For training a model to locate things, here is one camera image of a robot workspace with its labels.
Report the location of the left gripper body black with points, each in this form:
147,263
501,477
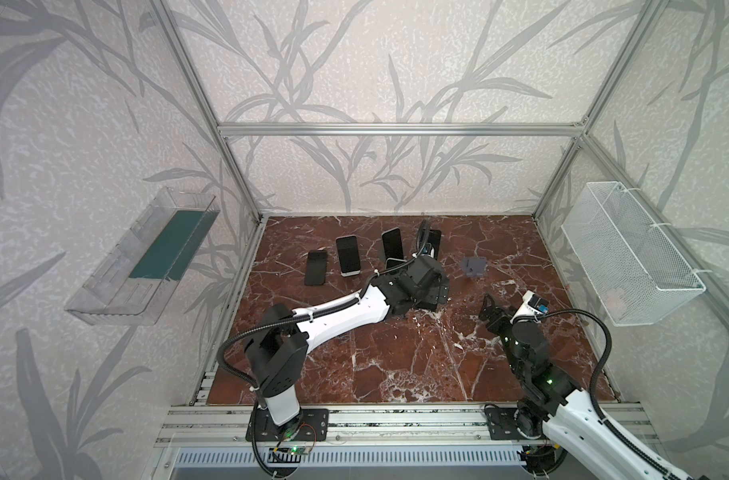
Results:
433,287

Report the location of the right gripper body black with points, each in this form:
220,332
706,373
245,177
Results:
496,317

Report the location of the grey purple phone stand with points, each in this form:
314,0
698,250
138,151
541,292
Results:
474,267

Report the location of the black phone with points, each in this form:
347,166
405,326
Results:
392,245
316,267
432,243

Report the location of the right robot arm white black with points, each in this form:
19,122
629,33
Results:
556,407

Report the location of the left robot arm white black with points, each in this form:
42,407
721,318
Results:
270,357

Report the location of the phone with white edge far-left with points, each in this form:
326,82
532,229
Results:
348,255

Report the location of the green mat in tray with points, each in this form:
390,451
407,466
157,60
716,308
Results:
172,251

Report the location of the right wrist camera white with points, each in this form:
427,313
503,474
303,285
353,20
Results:
533,308

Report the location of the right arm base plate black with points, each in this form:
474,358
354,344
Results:
512,423

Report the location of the white wire mesh basket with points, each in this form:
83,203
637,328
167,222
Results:
637,273

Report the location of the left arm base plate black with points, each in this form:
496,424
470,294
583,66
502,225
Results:
310,425

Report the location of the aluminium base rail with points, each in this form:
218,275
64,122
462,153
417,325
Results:
348,425

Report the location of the clear acrylic wall tray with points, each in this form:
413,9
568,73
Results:
137,279

